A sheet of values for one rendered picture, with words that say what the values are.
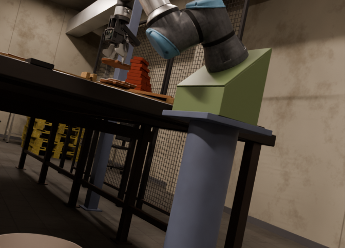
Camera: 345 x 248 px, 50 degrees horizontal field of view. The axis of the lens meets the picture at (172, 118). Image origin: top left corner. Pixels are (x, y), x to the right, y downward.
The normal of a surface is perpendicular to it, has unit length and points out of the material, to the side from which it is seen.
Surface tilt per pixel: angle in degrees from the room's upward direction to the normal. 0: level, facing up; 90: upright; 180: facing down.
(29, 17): 90
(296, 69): 90
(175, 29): 92
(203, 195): 90
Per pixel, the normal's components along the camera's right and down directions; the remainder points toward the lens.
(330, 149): -0.84, -0.22
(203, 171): -0.15, -0.11
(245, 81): 0.58, 0.07
